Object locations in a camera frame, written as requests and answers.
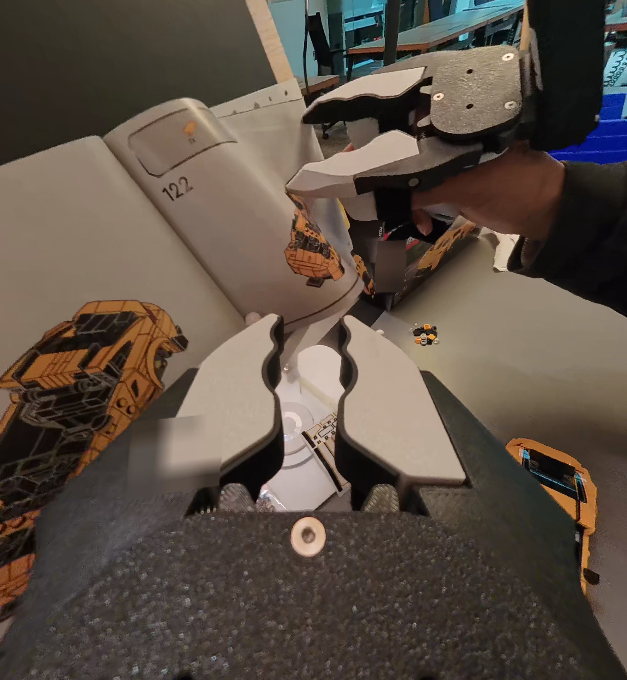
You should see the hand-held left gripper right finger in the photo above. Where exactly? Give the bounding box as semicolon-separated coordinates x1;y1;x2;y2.
335;315;468;488

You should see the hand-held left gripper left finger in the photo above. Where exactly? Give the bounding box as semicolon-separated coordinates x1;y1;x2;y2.
177;313;286;488

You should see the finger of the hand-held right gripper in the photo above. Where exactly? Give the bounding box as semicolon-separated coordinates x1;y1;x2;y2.
285;130;424;200
301;65;434;131

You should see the orange lego car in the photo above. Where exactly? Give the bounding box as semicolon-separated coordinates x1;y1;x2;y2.
505;438;600;597

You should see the instruction booklet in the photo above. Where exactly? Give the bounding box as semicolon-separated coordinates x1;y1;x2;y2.
0;80;370;623

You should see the person's right forearm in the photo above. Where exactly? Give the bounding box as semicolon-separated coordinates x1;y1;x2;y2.
507;159;627;333

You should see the lego sticker sheet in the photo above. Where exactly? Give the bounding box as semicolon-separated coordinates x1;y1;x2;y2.
302;412;351;496

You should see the lego set box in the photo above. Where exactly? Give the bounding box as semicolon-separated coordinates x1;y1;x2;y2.
353;218;480;311

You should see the person's right hand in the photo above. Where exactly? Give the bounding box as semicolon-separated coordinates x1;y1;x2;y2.
410;150;567;238

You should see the wooden-edged desk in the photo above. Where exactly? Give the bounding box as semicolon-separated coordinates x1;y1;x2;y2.
348;2;526;59

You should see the blue plastic crate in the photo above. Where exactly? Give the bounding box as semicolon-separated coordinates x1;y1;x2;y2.
548;118;627;165

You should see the black flat panel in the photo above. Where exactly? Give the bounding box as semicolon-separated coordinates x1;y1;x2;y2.
0;0;293;177

